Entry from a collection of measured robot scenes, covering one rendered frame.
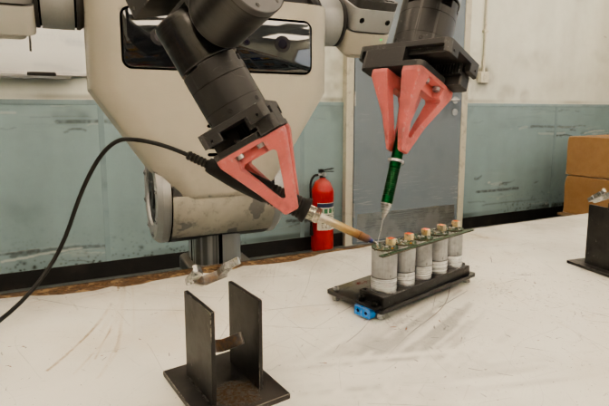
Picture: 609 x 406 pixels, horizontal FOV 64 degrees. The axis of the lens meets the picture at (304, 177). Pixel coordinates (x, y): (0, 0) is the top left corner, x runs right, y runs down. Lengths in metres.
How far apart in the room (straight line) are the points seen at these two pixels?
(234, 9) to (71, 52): 2.54
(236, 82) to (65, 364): 0.26
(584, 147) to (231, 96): 3.94
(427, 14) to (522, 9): 4.02
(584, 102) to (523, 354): 4.71
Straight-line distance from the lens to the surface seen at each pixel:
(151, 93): 0.75
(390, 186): 0.47
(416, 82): 0.46
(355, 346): 0.42
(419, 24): 0.50
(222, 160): 0.44
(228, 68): 0.44
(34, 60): 2.91
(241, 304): 0.35
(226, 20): 0.41
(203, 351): 0.34
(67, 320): 0.51
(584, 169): 4.28
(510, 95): 4.38
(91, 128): 2.92
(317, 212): 0.46
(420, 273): 0.51
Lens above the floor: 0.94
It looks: 8 degrees down
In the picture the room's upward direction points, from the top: straight up
